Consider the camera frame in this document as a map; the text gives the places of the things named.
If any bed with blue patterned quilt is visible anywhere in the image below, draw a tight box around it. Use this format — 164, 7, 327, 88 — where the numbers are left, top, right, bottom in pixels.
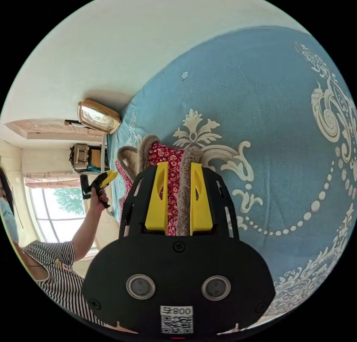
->
107, 26, 357, 318

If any person's left forearm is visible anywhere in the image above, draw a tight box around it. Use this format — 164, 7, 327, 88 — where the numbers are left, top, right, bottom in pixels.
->
71, 207, 104, 262

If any person's body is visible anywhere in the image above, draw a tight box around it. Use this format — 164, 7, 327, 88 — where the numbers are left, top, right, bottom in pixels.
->
0, 165, 118, 329

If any person's left hand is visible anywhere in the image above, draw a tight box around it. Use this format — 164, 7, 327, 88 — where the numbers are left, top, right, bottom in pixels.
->
90, 188, 110, 214

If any gold clock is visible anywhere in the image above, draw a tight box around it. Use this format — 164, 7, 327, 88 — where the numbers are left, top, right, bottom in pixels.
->
77, 98, 122, 135

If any window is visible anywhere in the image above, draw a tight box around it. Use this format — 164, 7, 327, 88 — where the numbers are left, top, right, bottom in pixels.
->
28, 187, 87, 245

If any red floral vest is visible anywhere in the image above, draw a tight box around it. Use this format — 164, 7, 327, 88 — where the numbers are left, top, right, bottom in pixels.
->
115, 135, 206, 236

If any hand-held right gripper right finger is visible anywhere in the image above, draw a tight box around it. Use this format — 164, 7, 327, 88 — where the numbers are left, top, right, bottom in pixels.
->
190, 162, 214, 236

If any pink curtain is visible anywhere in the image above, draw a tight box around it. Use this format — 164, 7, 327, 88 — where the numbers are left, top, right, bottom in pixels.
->
23, 171, 84, 188

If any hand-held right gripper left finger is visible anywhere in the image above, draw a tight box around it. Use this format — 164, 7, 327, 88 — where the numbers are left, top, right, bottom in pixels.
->
145, 161, 169, 232

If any cluttered shelf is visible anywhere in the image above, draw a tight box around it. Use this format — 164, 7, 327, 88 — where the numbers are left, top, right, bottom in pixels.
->
69, 143, 109, 176

